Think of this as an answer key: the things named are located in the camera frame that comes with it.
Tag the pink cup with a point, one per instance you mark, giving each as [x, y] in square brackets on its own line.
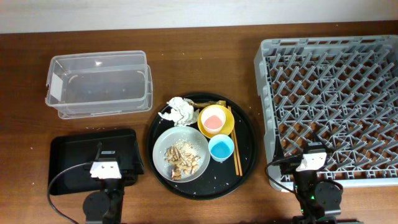
[213, 119]

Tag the white tissue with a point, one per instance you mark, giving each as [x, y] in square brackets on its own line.
[182, 113]

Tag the gold snack wrapper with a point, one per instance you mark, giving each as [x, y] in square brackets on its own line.
[205, 104]

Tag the yellow bowl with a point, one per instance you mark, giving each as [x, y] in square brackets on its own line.
[228, 124]

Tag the blue cup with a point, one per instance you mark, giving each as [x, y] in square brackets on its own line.
[220, 147]

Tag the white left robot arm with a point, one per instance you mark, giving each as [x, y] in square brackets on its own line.
[105, 206]

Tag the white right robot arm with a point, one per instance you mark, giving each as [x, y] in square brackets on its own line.
[319, 199]

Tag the clear plastic waste bin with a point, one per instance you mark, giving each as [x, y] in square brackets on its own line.
[99, 84]

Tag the grey dishwasher rack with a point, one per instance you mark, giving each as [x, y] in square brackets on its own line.
[340, 89]

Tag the right wooden chopstick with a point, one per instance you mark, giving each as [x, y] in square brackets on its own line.
[237, 153]

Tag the wooden chopstick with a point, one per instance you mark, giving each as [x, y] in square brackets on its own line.
[237, 153]
[234, 142]

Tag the grey plate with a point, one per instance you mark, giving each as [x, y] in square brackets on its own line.
[172, 135]

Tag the peanut shells and rice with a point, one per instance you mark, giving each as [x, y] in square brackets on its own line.
[183, 157]

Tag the round black serving tray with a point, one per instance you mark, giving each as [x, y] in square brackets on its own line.
[219, 179]

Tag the left wooden chopstick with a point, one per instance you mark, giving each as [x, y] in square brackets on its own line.
[234, 142]

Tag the black rectangular tray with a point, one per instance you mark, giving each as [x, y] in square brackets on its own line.
[68, 151]

